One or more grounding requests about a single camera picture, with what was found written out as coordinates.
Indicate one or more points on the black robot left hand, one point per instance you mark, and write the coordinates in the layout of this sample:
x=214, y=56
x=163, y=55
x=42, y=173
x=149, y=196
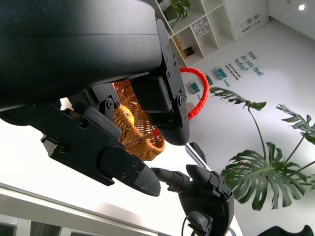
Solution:
x=73, y=61

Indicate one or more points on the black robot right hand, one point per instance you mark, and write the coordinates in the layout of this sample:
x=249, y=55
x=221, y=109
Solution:
x=206, y=206

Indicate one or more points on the red yellow apple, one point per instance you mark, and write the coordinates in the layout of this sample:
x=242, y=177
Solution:
x=128, y=114

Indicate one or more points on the monstera plant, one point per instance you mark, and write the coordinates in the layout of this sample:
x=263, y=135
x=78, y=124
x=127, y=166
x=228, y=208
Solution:
x=265, y=172

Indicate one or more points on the black seat back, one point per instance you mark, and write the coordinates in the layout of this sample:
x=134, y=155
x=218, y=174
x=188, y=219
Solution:
x=283, y=231

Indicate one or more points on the beige upholstered seat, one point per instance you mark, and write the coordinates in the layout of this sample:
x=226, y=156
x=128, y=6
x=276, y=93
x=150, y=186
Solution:
x=190, y=106

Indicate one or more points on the brown paper bag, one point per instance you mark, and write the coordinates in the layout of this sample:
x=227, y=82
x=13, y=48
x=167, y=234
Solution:
x=178, y=46

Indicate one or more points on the green potted shelf plant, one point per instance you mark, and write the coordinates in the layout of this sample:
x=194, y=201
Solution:
x=176, y=11

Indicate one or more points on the small black box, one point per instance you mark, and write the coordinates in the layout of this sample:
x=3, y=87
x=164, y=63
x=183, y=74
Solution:
x=189, y=52

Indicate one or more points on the white shelf unit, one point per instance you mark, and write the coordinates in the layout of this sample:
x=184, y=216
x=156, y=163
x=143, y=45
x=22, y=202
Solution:
x=211, y=29

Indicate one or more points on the round ceiling light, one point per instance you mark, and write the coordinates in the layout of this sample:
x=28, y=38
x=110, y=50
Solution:
x=301, y=7

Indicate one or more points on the metal table edge rail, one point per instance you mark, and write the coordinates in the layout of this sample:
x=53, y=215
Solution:
x=197, y=157

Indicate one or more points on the green wall card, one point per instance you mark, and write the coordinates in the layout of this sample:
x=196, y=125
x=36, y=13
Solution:
x=209, y=79
x=219, y=73
x=194, y=86

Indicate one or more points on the white printed wall panel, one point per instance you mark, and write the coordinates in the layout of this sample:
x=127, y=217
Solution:
x=248, y=19

